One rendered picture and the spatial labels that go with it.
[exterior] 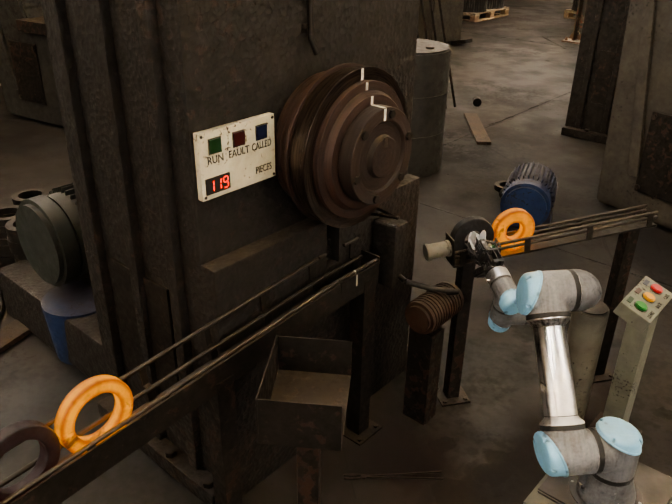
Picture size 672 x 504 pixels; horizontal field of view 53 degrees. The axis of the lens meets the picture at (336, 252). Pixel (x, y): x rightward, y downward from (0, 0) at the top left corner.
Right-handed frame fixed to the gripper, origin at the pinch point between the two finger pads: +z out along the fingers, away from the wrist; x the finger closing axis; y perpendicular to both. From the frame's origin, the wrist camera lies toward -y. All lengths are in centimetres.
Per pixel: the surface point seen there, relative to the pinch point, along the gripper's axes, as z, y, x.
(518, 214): 1.1, 7.4, -15.9
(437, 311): -19.2, -15.7, 16.6
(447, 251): -3.3, -3.1, 10.0
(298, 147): -10, 51, 67
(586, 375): -42, -34, -36
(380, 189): -12, 35, 42
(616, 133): 143, -69, -170
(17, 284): 66, -71, 172
